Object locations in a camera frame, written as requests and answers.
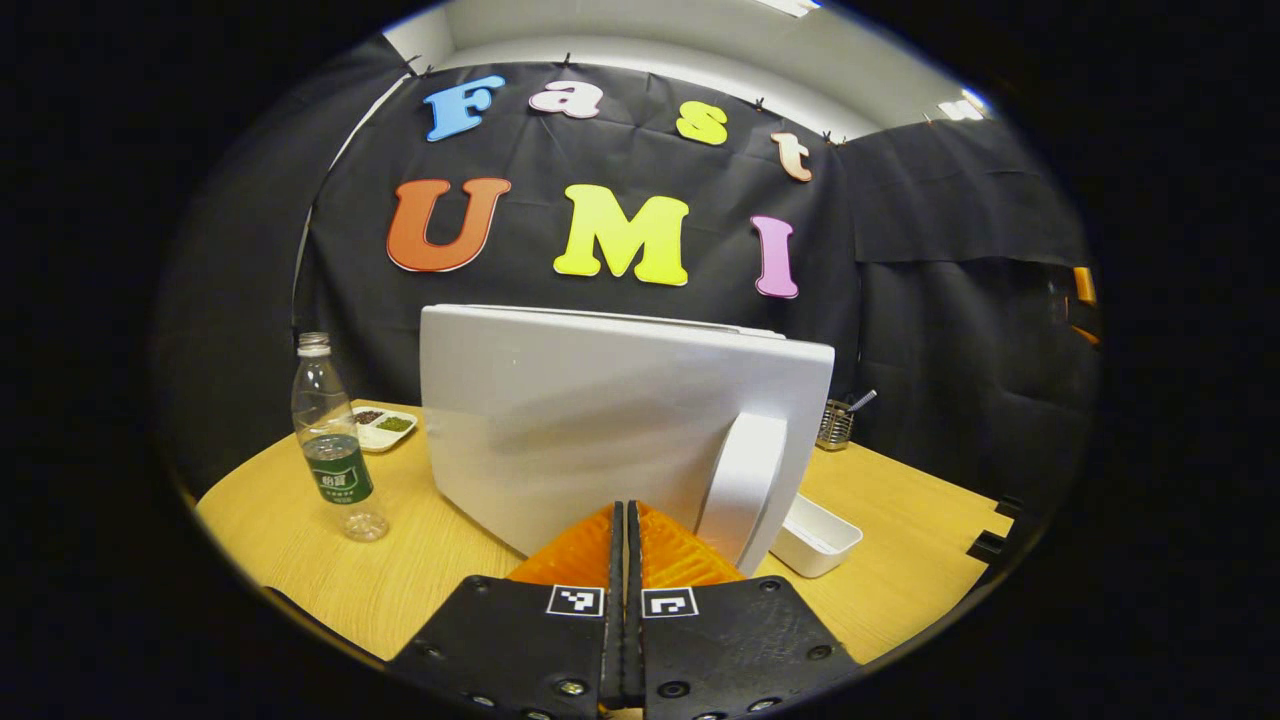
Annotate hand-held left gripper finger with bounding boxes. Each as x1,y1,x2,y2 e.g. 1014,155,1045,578
625,500,863,720
385,500,626,720

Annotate white microwave oven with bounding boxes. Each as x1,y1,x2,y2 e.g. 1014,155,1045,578
419,303,836,578

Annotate white rectangular dish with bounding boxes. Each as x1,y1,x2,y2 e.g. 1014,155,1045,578
769,492,864,579

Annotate black backdrop cloth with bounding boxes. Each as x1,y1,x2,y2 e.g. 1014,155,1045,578
150,40,1101,501

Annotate small ceiling light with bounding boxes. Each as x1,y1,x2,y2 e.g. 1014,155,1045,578
936,88,993,123

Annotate small white plate with seeds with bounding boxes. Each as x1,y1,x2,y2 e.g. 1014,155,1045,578
350,405,419,454

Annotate clear water bottle green label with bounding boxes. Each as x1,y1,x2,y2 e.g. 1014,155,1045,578
290,332,390,543

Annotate wire utensil basket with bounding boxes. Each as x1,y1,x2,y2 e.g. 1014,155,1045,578
815,398,857,451

